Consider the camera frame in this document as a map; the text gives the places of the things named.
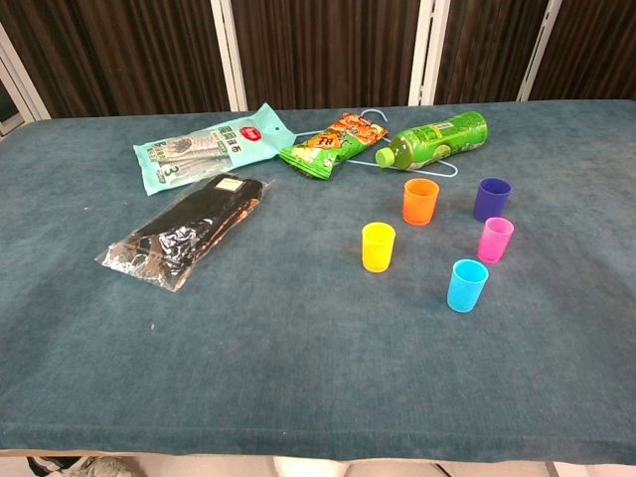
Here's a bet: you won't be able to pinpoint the yellow plastic cup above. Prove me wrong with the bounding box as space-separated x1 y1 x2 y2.
361 222 398 274

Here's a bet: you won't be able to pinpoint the orange plastic cup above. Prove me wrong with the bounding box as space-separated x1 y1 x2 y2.
402 178 441 228

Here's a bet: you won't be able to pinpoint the blue plastic cup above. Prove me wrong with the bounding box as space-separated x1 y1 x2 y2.
446 258 490 314

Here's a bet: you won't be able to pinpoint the purple plastic cup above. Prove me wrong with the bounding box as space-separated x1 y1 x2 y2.
472 177 513 224

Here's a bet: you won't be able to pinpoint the green orange snack bag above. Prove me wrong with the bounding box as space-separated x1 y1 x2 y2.
277 111 389 183

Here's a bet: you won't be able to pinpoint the teal table cloth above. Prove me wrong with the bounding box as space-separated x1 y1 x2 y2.
0 98 636 466

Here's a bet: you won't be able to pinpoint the black socks in clear bag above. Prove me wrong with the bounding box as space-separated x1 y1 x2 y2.
94 172 275 294

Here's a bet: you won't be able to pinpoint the teal dishcloth package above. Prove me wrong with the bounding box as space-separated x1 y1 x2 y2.
132 101 295 198

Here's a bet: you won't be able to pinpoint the green tea bottle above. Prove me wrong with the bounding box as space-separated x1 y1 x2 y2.
374 110 489 171

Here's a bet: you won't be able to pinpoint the pink plastic cup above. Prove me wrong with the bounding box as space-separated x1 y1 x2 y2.
476 217 515 265

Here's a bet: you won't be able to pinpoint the dark brown slatted panel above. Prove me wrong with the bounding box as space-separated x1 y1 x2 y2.
435 0 551 105
530 0 636 101
0 0 233 119
232 0 423 111

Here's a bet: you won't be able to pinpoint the light blue wire hanger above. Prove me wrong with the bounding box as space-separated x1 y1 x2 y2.
292 107 458 178

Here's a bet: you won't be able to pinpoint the white partition post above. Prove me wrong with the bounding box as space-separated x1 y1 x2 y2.
517 0 565 102
210 0 248 112
0 22 52 135
408 0 451 106

